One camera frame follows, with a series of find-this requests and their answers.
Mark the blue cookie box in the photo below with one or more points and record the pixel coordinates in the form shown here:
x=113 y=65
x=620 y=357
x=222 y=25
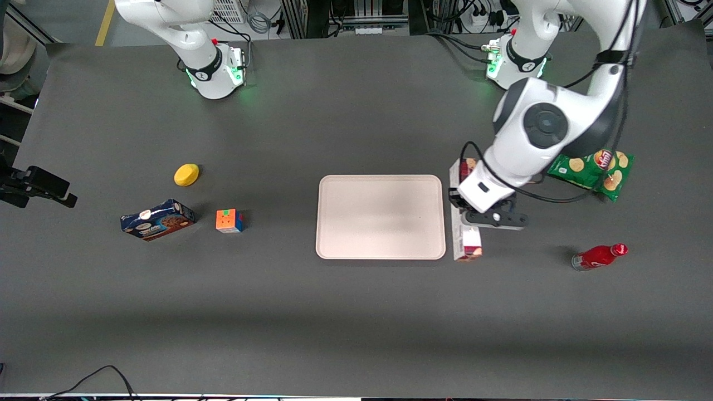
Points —
x=157 y=219

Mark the yellow lemon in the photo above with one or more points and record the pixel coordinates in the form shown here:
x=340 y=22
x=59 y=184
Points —
x=186 y=175

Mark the white power strip with plugs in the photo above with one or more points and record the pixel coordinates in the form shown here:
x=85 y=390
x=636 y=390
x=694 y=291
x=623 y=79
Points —
x=486 y=19

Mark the long red cookie box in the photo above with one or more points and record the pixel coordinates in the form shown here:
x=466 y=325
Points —
x=468 y=242

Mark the colourful puzzle cube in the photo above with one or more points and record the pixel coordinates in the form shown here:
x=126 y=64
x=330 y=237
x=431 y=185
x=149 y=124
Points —
x=229 y=221

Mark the beige chair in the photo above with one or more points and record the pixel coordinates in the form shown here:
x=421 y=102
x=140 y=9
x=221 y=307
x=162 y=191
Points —
x=15 y=42

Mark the aluminium equipment rack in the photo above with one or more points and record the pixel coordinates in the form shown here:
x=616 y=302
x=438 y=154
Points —
x=312 y=14

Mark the red soda bottle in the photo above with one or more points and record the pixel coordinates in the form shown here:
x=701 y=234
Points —
x=597 y=258

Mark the beige plastic tray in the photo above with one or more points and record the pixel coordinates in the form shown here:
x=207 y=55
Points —
x=381 y=217

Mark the green chips bag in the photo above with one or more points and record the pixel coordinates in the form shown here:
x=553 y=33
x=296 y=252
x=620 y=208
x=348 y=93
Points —
x=604 y=172

